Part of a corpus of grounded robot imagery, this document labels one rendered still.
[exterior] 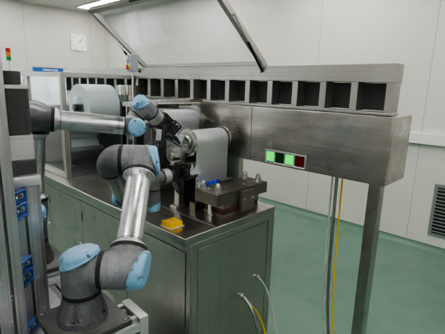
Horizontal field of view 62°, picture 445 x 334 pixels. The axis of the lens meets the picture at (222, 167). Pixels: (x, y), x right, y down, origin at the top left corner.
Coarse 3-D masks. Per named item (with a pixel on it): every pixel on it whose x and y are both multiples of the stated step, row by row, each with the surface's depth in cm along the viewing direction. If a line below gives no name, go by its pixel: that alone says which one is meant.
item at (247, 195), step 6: (240, 192) 188; (246, 192) 189; (252, 192) 193; (240, 198) 188; (246, 198) 190; (252, 198) 194; (240, 204) 189; (246, 204) 191; (252, 204) 195; (240, 210) 190; (246, 210) 192
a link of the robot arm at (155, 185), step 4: (160, 172) 171; (164, 172) 173; (156, 176) 169; (160, 176) 170; (164, 176) 172; (156, 180) 168; (160, 180) 170; (164, 180) 172; (152, 184) 168; (156, 184) 169; (160, 184) 172; (152, 188) 168; (156, 188) 169
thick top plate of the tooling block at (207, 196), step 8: (224, 184) 196; (232, 184) 196; (240, 184) 197; (248, 184) 197; (256, 184) 198; (264, 184) 203; (200, 192) 184; (208, 192) 181; (224, 192) 181; (232, 192) 184; (256, 192) 199; (200, 200) 185; (208, 200) 181; (216, 200) 177; (224, 200) 181; (232, 200) 185
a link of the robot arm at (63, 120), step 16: (32, 112) 138; (48, 112) 139; (64, 112) 143; (32, 128) 140; (48, 128) 141; (64, 128) 144; (80, 128) 146; (96, 128) 148; (112, 128) 150; (128, 128) 151; (144, 128) 154
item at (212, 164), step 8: (200, 152) 191; (208, 152) 195; (216, 152) 199; (224, 152) 204; (200, 160) 192; (208, 160) 196; (216, 160) 200; (224, 160) 206; (200, 168) 193; (208, 168) 197; (216, 168) 202; (224, 168) 207; (200, 176) 194; (208, 176) 198; (216, 176) 203; (224, 176) 208
